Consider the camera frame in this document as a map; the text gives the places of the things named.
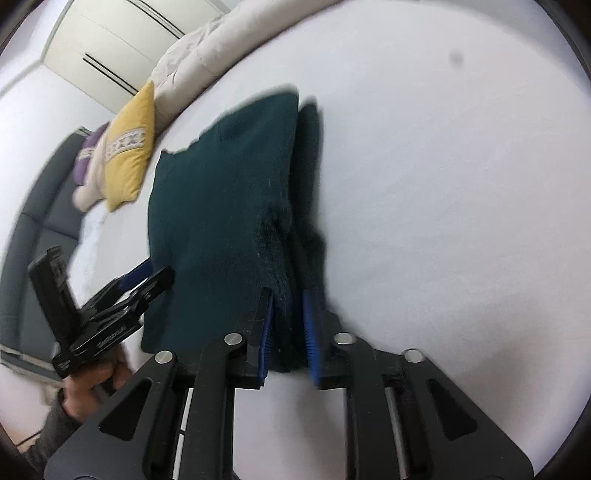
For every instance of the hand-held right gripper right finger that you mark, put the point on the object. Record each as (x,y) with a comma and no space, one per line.
(311,341)

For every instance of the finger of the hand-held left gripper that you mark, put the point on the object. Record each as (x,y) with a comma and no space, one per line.
(150,286)
(134,275)

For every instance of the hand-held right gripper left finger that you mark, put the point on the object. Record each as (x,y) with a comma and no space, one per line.
(267,341)

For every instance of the dark green sweater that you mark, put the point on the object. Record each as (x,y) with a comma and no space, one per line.
(217,207)

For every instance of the person's left forearm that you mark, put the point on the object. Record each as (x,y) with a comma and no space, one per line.
(51,434)

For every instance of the person's left hand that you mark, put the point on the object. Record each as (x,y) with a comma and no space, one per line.
(87,387)

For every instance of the grey padded headboard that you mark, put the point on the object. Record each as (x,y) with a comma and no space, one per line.
(41,221)

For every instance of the yellow patterned pillow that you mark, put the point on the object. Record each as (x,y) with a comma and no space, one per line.
(127,170)

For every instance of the purple patterned pillow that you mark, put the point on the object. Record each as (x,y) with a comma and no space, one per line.
(85,161)

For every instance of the beige duvet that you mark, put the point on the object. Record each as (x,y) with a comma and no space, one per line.
(207,55)

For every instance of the white wardrobe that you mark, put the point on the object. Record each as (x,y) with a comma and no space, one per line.
(115,41)

